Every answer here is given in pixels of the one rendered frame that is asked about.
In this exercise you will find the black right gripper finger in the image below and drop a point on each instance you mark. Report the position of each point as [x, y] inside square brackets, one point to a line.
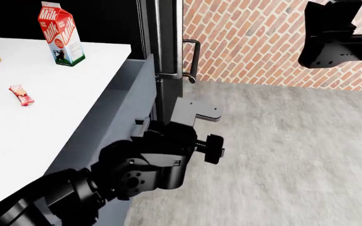
[332, 16]

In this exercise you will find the dark grey drawer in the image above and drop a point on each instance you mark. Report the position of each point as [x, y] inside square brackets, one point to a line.
[166, 47]

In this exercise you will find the red white milk carton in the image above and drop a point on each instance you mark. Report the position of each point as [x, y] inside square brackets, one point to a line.
[62, 35]

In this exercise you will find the grey counter cabinet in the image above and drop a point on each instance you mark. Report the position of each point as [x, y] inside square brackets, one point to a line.
[83, 131]

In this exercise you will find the red wrapped candy bar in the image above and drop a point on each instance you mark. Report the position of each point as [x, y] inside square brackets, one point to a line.
[21, 94]

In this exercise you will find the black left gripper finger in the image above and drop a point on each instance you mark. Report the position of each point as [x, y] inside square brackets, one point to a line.
[141, 126]
[196, 109]

